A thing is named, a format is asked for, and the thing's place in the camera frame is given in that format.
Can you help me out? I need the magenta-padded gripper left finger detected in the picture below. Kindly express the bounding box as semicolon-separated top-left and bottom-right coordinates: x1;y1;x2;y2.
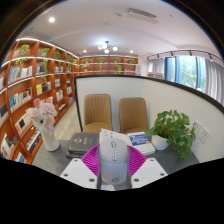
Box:
59;143;101;190

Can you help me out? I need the tan upholstered chair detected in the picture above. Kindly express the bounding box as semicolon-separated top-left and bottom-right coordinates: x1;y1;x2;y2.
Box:
118;96;149;135
82;93;114;134

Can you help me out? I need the ceiling air conditioner vent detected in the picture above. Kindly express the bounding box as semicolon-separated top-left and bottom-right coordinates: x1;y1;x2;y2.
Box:
125;7;160;24

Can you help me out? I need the ceiling lamp with round bulbs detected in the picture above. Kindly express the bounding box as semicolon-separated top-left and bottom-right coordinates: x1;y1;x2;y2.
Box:
97;40;119;54

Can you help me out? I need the thin dark hardcover book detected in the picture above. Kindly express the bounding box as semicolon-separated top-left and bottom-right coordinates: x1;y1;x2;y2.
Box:
65;151;85;159

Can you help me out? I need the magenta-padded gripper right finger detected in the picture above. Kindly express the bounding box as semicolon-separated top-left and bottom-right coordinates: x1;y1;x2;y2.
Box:
127;144;169;190

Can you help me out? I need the thick dark hardcover book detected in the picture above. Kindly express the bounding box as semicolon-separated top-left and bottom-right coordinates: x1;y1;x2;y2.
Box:
67;132;101;155

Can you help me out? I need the green potted plant white pot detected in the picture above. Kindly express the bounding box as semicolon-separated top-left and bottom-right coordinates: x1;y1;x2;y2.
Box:
145;109;197;160

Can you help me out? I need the window with dark frame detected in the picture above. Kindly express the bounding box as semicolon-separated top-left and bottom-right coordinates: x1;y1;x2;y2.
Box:
164;55;207;92

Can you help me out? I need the blue and white book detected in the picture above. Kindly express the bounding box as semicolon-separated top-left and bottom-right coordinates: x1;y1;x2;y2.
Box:
127;131;157;156

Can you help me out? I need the white computer mouse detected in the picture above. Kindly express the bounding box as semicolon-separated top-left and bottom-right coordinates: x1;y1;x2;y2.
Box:
98;137;130;186

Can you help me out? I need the orange wooden shelf unit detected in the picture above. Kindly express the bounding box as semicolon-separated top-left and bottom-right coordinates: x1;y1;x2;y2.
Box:
0;37;138;165

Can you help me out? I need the white wall socket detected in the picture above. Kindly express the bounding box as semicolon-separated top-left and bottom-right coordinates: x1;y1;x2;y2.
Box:
197;125;211;144
191;119;202;135

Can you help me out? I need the white vase with pink flowers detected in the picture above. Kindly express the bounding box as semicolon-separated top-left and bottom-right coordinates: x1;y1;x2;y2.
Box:
25;97;61;153

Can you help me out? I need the grey curtain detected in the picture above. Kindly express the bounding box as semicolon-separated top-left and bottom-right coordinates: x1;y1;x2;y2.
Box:
203;58;224;105
147;58;167;79

